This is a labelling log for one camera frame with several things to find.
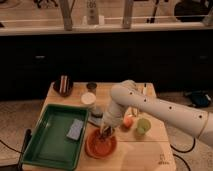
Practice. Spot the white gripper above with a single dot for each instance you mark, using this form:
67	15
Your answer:
112	119

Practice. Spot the dark red grape bunch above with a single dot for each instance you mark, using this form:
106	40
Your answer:
106	133

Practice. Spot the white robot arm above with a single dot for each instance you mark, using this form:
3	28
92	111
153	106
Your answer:
195	122

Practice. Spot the red bowl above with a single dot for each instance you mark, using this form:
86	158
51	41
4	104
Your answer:
99	148

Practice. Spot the grey cloth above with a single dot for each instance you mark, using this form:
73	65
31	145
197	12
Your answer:
93	120

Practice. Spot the red tomato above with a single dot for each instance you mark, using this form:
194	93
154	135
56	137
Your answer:
128	122

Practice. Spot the blue sponge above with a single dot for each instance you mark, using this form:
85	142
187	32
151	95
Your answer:
75	129

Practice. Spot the yellow banana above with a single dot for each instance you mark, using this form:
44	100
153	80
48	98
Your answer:
135	112

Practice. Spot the white cup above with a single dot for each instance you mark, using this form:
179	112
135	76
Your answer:
88	99

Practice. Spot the green cup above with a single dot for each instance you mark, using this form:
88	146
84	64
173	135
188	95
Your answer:
143	125

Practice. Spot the small dark metal cup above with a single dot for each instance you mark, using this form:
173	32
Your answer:
91	87

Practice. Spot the dark brown striped object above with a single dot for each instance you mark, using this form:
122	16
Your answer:
63	86

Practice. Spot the green plastic tray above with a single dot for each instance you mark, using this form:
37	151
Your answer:
49	145

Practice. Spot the dark blue bag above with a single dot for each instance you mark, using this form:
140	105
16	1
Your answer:
199	99

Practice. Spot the black spoon white handle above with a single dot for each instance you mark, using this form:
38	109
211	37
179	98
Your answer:
145	89

